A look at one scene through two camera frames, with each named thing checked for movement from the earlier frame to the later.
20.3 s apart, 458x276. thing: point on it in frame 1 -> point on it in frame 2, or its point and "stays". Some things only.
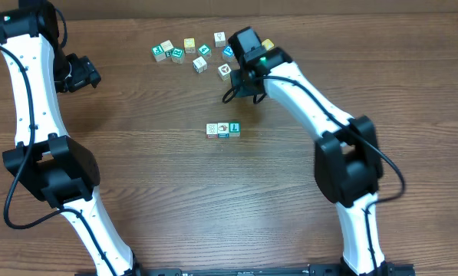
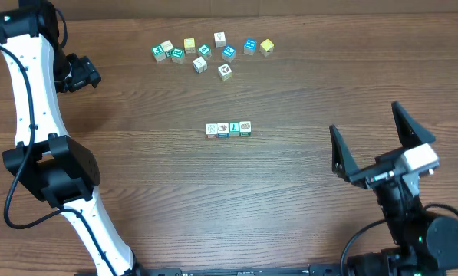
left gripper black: (86, 73) stays
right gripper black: (242, 90) -> (346, 168)
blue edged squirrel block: (223, 129) stays
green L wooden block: (234, 129) stays
